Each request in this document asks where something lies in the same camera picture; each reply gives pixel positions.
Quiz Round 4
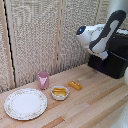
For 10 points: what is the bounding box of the yellow food in bowl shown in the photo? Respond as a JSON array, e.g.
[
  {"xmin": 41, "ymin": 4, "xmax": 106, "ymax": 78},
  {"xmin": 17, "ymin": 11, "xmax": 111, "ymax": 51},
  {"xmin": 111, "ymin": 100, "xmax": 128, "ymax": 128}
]
[{"xmin": 52, "ymin": 87, "xmax": 67, "ymax": 98}]

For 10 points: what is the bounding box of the white floral-rim plate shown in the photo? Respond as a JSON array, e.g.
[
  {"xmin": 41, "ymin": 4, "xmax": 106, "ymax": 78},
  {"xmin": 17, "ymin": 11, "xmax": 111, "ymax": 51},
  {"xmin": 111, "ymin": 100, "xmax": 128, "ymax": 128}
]
[{"xmin": 3, "ymin": 87, "xmax": 49, "ymax": 121}]

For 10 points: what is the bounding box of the yellow food block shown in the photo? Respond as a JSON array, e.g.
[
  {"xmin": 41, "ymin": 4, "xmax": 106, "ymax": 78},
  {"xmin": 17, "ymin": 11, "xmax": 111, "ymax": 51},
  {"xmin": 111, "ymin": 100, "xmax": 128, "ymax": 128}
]
[{"xmin": 67, "ymin": 80, "xmax": 83, "ymax": 92}]

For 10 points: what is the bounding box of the beige woven folding screen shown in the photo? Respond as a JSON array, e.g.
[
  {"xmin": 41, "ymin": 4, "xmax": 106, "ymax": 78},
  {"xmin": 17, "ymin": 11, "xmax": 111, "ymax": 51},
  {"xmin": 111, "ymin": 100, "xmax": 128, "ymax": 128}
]
[{"xmin": 0, "ymin": 0, "xmax": 128, "ymax": 95}]

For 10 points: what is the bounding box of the pink cup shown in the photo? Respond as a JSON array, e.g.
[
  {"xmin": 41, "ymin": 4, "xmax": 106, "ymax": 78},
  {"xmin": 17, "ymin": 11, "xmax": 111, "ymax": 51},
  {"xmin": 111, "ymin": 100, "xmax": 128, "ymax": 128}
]
[{"xmin": 37, "ymin": 71, "xmax": 51, "ymax": 91}]

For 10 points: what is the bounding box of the small white bowl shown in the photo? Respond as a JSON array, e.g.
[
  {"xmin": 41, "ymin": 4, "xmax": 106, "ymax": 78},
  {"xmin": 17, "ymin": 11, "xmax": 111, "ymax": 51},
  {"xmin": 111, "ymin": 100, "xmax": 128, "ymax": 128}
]
[{"xmin": 50, "ymin": 85, "xmax": 70, "ymax": 101}]

